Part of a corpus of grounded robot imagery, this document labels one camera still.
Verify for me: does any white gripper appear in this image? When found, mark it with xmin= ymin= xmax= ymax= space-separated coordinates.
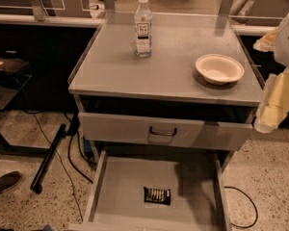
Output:
xmin=253 ymin=13 xmax=289 ymax=133

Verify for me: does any black rxbar chocolate bar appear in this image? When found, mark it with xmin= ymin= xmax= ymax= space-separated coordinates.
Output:
xmin=144 ymin=187 xmax=171 ymax=205

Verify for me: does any grey top drawer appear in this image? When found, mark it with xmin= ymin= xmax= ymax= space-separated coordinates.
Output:
xmin=79 ymin=113 xmax=252 ymax=151

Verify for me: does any grey metal drawer cabinet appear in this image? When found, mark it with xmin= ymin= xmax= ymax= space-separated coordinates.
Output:
xmin=69 ymin=13 xmax=262 ymax=166

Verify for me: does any grey open middle drawer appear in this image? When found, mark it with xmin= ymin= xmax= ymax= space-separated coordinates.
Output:
xmin=68 ymin=149 xmax=231 ymax=231

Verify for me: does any white paper bowl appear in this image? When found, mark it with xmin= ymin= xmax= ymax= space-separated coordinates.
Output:
xmin=195 ymin=54 xmax=245 ymax=86

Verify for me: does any clear plastic water bottle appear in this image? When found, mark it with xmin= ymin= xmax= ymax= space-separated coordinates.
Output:
xmin=134 ymin=0 xmax=152 ymax=57

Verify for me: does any black stand leg bar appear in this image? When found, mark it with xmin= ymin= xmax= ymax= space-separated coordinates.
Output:
xmin=30 ymin=124 xmax=66 ymax=194

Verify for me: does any dark tray with note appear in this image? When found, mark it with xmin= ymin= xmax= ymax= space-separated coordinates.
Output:
xmin=0 ymin=57 xmax=29 ymax=76

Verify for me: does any dark side table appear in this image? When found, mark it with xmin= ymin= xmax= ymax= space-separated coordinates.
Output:
xmin=0 ymin=75 xmax=48 ymax=157

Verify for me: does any brown shoe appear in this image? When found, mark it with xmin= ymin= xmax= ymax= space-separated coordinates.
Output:
xmin=0 ymin=171 xmax=22 ymax=193

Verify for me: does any black drawer handle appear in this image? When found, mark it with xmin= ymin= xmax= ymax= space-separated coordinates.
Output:
xmin=149 ymin=126 xmax=177 ymax=137

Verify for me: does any black floor cable right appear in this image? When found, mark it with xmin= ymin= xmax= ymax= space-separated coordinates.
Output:
xmin=223 ymin=186 xmax=259 ymax=229

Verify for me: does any black floor cable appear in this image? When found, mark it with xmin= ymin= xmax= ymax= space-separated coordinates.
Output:
xmin=223 ymin=186 xmax=259 ymax=229
xmin=22 ymin=109 xmax=97 ymax=223

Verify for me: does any white horizontal rail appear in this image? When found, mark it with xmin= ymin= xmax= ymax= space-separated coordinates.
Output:
xmin=0 ymin=14 xmax=104 ymax=28

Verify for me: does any black floor cable left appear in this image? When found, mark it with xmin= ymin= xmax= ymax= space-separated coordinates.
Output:
xmin=22 ymin=109 xmax=97 ymax=223

